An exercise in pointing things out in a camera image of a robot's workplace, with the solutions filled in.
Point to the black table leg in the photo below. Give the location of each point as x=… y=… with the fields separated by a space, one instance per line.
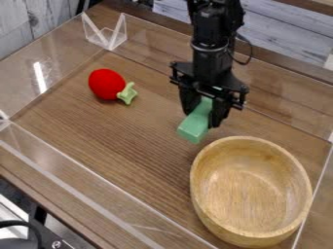
x=38 y=214

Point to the brown wooden bowl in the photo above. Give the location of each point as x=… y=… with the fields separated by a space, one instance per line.
x=251 y=191

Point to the clear acrylic corner bracket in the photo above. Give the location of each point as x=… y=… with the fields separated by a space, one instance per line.
x=106 y=38

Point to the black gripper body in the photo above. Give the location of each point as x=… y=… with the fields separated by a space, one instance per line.
x=224 y=85

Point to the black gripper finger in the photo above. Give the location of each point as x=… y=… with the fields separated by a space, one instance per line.
x=220 y=111
x=191 y=99

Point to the clear acrylic tray wall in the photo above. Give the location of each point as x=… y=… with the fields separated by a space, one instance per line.
x=105 y=164

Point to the red plush strawberry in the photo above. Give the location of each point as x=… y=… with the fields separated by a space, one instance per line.
x=109 y=86

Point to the green rectangular block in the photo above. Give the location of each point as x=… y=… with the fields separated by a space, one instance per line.
x=195 y=127

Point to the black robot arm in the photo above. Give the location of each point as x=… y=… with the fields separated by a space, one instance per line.
x=207 y=76

